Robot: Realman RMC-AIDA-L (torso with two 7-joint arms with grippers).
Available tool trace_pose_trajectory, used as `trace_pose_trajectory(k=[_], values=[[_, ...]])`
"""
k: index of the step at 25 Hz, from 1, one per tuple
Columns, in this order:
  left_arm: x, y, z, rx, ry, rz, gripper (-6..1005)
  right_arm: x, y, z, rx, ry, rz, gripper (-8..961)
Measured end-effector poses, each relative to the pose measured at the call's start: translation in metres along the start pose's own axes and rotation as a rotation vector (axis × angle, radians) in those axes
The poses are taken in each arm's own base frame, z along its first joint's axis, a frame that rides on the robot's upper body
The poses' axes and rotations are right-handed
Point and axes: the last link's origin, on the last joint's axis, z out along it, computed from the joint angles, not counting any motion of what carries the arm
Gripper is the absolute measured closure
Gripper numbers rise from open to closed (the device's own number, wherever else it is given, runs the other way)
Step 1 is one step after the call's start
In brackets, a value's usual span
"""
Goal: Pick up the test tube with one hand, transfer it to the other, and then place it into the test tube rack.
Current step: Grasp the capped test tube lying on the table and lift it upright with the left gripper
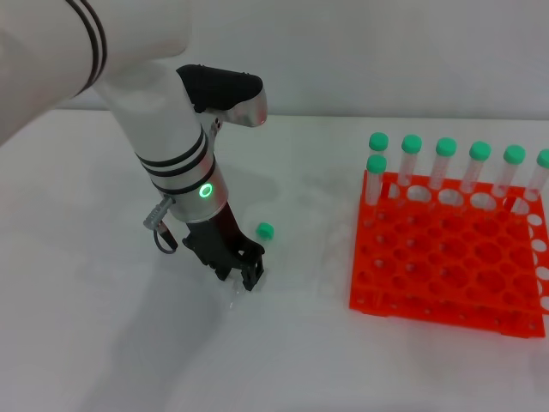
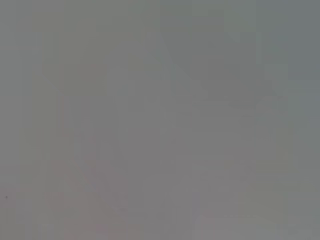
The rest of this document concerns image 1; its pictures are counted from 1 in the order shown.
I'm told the clear test tube green cap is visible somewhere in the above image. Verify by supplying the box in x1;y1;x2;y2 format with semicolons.
365;154;389;207
368;131;391;201
226;221;276;310
396;134;423;190
522;148;549;203
491;144;527;198
428;136;458;192
461;140;492;195

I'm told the left wrist cable with connector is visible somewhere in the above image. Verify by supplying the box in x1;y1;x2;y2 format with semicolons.
143;196;179;255

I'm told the orange test tube rack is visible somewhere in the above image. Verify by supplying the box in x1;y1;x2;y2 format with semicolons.
347;170;549;340

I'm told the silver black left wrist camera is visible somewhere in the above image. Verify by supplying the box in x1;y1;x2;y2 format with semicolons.
176;64;269;128

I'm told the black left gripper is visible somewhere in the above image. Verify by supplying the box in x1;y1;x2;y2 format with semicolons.
181;203;266;294

